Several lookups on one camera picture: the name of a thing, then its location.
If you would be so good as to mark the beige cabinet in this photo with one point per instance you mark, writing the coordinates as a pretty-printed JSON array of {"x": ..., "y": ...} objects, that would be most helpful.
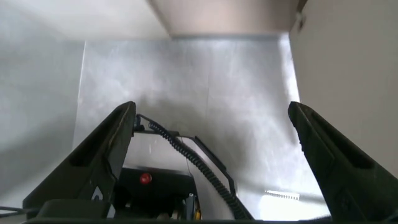
[{"x": 348, "y": 84}]

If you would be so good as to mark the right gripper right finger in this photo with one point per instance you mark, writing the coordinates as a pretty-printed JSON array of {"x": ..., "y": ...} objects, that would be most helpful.
[{"x": 339, "y": 174}]

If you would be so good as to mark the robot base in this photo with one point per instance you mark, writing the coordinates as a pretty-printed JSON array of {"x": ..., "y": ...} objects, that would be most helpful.
[{"x": 161, "y": 183}]

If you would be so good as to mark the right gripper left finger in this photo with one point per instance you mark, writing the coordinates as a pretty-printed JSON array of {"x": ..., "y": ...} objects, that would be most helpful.
[{"x": 107, "y": 161}]

